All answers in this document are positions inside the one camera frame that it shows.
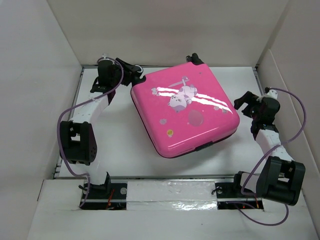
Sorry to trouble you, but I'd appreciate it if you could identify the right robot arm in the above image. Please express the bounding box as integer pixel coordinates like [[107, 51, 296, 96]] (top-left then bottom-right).
[[231, 88, 306, 206]]

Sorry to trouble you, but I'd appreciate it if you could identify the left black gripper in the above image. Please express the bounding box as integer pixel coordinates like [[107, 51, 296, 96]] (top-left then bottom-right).
[[111, 59, 140, 87]]

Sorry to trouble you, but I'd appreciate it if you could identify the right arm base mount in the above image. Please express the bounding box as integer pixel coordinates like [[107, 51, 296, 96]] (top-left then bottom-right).
[[211, 182, 264, 210]]

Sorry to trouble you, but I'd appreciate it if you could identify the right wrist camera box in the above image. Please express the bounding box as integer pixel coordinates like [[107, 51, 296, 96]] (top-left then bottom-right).
[[257, 87, 278, 103]]

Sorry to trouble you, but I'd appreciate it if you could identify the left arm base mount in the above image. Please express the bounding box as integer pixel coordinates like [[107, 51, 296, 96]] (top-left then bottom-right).
[[80, 180, 128, 211]]

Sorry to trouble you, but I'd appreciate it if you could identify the pink hard-shell suitcase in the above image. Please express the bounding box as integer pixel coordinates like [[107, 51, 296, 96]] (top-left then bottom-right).
[[130, 53, 240, 158]]

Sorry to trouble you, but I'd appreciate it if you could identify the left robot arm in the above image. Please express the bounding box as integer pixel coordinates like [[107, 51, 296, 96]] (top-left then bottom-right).
[[57, 57, 145, 191]]

